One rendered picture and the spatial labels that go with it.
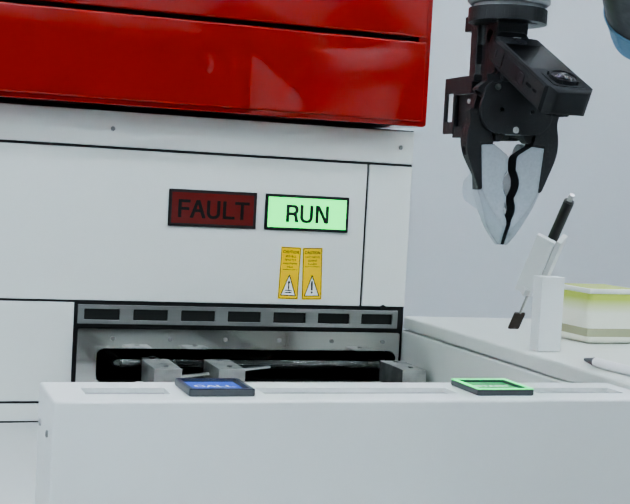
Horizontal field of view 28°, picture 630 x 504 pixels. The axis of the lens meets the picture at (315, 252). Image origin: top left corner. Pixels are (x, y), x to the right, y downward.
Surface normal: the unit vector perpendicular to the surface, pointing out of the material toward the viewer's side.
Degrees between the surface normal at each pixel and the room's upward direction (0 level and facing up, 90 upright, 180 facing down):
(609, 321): 90
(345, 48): 90
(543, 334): 90
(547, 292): 90
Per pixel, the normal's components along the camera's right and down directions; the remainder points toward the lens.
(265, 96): 0.32, 0.07
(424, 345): -0.95, -0.04
